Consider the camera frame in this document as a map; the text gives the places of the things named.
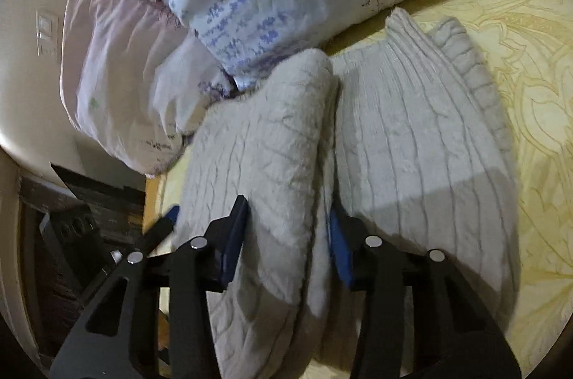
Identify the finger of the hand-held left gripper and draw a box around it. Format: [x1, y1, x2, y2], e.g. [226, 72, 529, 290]
[141, 204, 180, 255]

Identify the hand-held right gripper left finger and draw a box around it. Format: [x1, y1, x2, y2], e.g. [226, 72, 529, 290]
[48, 195, 250, 379]

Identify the white wall switch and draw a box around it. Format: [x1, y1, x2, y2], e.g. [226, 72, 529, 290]
[36, 10, 60, 58]

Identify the yellow patterned bed sheet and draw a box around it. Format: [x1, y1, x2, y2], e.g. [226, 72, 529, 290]
[143, 0, 573, 379]

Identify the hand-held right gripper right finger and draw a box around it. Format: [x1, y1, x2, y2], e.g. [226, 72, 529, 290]
[329, 209, 522, 379]

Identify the pink floral pillow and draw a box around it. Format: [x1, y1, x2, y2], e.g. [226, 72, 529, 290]
[60, 0, 238, 176]

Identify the beige cable knit sweater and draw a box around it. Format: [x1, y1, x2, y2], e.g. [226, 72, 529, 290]
[172, 8, 522, 379]

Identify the dark wooden nightstand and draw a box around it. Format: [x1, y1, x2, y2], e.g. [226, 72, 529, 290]
[18, 164, 150, 237]

